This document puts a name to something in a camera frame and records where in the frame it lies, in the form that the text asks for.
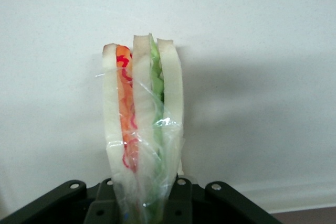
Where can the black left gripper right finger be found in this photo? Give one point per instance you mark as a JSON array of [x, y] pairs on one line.
[[215, 205]]

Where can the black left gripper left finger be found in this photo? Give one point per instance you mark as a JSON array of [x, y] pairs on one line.
[[65, 205]]

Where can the plastic-wrapped white bread sandwich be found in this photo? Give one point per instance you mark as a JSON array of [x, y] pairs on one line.
[[141, 103]]

